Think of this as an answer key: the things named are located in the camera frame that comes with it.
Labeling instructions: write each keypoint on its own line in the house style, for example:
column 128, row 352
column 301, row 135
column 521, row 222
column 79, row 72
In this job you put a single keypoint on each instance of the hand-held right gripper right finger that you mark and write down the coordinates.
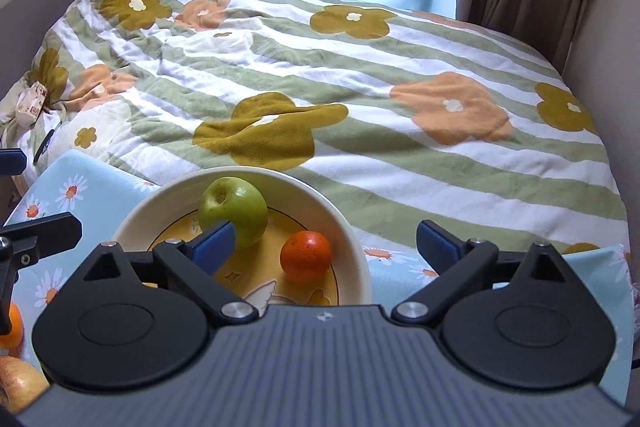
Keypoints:
column 436, row 248

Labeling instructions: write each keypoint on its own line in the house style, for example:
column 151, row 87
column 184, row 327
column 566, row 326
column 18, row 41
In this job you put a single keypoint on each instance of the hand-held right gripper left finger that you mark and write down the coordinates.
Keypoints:
column 216, row 248

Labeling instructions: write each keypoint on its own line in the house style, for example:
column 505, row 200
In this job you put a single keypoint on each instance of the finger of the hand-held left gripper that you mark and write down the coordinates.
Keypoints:
column 12, row 162
column 50, row 232

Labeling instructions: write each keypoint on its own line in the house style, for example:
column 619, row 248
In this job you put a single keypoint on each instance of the green apple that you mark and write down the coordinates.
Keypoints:
column 240, row 207

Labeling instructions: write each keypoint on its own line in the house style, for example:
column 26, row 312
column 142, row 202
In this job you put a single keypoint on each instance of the large orange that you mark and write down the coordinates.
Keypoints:
column 17, row 327

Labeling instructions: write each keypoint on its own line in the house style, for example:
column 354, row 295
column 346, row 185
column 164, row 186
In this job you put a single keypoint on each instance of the cream bowl with yellow print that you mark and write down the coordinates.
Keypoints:
column 325, row 213

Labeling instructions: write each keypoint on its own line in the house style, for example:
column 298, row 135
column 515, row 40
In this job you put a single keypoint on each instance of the yellow brown apple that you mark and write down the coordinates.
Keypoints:
column 20, row 382

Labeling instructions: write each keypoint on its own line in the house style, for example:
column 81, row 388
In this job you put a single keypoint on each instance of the dark slim object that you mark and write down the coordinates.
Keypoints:
column 47, row 141

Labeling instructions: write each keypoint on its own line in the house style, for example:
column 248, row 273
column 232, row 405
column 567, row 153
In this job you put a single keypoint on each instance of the small white box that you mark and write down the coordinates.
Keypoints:
column 30, row 104

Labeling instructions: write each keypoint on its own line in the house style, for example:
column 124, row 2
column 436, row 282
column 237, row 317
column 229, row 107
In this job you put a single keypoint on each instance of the small mandarin orange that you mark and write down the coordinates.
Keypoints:
column 305, row 257

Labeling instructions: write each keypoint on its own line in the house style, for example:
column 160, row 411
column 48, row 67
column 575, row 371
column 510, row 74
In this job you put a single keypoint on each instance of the light blue daisy cloth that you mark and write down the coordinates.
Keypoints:
column 590, row 269

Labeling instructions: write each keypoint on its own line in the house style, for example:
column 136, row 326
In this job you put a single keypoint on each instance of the striped floral blanket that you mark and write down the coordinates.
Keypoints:
column 350, row 72

